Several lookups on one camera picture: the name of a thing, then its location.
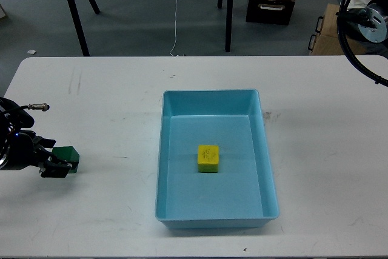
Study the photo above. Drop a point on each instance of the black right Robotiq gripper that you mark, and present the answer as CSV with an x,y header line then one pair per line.
x,y
20,154

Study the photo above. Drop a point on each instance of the green block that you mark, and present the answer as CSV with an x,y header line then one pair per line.
x,y
68,154

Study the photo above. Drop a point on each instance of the yellow block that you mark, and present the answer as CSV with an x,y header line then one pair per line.
x,y
208,158

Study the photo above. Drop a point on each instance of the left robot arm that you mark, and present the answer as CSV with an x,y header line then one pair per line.
x,y
371,22

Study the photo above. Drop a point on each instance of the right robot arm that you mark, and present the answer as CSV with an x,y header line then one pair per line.
x,y
15,119

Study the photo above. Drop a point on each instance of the blue plastic bin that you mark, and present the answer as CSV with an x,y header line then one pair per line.
x,y
242,193

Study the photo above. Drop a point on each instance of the dark wooden crate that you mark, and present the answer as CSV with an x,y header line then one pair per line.
x,y
277,12

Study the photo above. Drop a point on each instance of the cardboard box with handles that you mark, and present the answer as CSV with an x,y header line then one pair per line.
x,y
324,41

